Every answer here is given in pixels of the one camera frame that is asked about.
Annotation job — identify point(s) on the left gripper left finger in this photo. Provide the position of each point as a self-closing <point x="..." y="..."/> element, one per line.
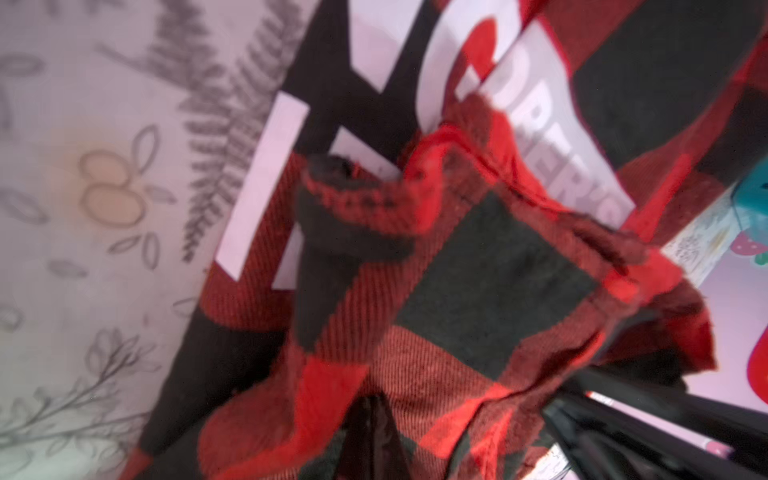
<point x="372" y="448"/>

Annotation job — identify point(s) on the red black plaid shirt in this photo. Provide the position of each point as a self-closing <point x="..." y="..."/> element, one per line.
<point x="470" y="204"/>

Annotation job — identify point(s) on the teal plastic basket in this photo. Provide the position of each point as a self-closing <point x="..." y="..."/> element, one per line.
<point x="750" y="203"/>

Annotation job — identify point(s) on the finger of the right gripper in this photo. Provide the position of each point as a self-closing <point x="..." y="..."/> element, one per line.
<point x="608" y="433"/>

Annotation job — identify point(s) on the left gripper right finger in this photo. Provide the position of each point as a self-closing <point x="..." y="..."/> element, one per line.
<point x="565" y="425"/>

